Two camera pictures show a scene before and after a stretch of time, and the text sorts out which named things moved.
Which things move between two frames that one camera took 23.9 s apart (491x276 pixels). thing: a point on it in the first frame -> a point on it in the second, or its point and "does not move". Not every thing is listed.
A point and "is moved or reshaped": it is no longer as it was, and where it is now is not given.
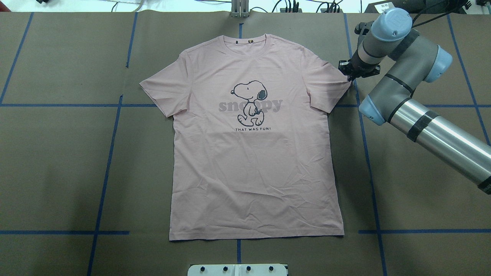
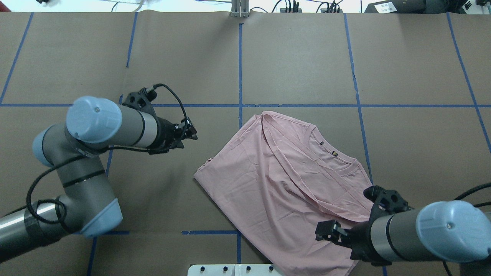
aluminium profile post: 239,9 does not move
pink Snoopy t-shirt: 252,158 is moved or reshaped
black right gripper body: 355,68 -> 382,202
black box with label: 414,6 does not move
